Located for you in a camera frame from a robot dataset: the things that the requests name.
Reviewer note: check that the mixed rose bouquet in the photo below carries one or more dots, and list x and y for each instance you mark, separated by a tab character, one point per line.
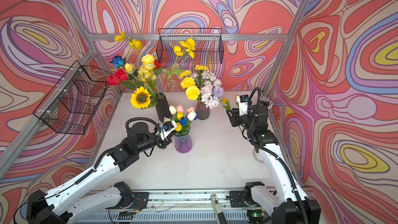
131	76

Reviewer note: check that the yellow tulip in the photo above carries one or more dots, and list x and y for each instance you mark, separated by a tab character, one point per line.
226	104
180	115
179	127

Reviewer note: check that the patterned pen cup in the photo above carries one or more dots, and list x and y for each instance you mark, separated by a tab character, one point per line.
265	101

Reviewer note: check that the black vase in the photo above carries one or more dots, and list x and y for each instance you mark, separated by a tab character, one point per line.
162	108

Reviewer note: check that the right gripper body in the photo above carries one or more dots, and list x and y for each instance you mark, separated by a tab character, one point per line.
245	121

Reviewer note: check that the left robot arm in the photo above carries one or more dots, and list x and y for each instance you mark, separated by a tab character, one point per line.
67	203

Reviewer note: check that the yellow tulip front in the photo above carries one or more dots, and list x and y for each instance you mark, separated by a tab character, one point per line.
226	104

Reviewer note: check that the back black wire basket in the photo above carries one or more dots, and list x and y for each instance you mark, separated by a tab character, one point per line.
209	45

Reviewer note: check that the white tape roll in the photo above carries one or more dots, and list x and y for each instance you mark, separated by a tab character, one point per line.
256	157

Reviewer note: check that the red grey glass vase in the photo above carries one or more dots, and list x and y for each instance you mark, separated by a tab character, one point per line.
203	112

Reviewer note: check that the black wire basket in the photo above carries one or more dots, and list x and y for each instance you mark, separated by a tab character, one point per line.
72	103
209	45

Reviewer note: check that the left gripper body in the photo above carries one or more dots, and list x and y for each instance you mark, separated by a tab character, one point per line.
164	143

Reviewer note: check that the sunflower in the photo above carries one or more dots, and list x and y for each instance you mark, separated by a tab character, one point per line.
141	98

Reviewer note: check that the blue tulip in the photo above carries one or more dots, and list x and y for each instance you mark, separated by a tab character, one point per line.
183	121

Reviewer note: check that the purple glass tulip vase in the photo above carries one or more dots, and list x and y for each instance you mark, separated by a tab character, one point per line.
183	143

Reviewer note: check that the tulip bunch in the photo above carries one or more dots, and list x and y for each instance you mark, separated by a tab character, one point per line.
190	114

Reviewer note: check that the left black wire basket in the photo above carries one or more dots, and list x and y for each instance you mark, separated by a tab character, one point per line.
72	103

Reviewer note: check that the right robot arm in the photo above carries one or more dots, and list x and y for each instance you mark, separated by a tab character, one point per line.
290	204

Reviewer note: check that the tool on front rail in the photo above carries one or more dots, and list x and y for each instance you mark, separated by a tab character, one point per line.
220	217

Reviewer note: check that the yellow and lilac bouquet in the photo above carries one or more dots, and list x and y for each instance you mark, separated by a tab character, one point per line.
200	84

